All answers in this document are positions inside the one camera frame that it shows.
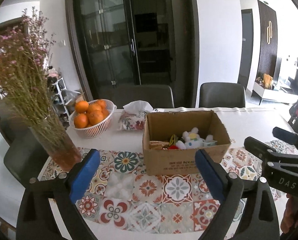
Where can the dried pink flower bunch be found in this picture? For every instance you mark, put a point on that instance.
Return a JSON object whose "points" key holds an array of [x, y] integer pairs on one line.
{"points": [[21, 67]]}

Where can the white light switch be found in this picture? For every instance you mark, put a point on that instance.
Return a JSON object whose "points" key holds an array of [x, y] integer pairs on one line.
{"points": [[62, 42]]}

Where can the white plastic basket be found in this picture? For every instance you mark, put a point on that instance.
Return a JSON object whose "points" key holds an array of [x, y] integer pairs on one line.
{"points": [[96, 130]]}

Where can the pile of oranges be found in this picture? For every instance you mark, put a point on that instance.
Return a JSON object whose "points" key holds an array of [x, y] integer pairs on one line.
{"points": [[95, 116]]}

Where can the glass vase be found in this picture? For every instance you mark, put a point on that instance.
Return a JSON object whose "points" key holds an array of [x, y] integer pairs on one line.
{"points": [[61, 150]]}

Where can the teal cartoon tissue packet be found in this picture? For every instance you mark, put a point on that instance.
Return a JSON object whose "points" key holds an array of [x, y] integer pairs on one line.
{"points": [[210, 143]]}

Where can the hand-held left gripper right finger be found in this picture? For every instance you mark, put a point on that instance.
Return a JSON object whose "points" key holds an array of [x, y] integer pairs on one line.
{"points": [[208, 175]]}

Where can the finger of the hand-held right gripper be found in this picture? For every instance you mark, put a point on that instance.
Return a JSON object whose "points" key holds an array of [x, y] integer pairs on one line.
{"points": [[291, 138], [258, 147]]}

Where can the floral tissue box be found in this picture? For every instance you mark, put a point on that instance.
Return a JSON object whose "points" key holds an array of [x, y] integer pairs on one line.
{"points": [[131, 121]]}

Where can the orange gift box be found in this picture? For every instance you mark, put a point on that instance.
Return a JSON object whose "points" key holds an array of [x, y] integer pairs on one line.
{"points": [[268, 78]]}

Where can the red fluffy pom toy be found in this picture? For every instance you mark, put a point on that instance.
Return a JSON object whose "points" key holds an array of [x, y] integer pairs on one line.
{"points": [[172, 147]]}

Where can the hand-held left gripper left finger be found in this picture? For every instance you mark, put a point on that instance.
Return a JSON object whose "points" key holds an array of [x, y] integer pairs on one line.
{"points": [[86, 175]]}

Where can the brown cardboard box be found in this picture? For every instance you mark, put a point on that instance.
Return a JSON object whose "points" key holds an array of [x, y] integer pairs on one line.
{"points": [[186, 161]]}

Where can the white tv cabinet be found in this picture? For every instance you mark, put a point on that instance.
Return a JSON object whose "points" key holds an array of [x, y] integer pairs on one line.
{"points": [[268, 92]]}

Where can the white plush toy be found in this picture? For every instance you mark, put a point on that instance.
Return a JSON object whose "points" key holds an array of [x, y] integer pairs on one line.
{"points": [[192, 140]]}

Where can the person's right hand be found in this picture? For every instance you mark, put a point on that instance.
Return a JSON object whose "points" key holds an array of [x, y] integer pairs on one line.
{"points": [[292, 212]]}

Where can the dark glass sliding door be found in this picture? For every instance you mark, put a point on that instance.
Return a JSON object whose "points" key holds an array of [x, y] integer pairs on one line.
{"points": [[114, 42]]}

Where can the white shoe rack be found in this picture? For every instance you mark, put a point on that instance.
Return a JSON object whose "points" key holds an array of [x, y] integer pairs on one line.
{"points": [[61, 97]]}

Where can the patterned table runner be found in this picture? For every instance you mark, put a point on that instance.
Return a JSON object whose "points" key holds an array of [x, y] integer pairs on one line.
{"points": [[144, 195]]}

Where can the dark slatted wall panel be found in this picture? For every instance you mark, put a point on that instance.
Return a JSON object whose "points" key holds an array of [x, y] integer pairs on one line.
{"points": [[267, 45]]}

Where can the grey dining chair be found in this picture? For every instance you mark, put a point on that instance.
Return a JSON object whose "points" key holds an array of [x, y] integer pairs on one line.
{"points": [[21, 157], [144, 96], [222, 95]]}

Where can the dark room door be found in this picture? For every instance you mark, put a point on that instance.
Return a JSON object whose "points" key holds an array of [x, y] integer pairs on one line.
{"points": [[246, 50]]}

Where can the golden brown snack packet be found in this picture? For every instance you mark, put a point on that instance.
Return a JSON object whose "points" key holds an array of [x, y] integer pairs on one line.
{"points": [[158, 145]]}

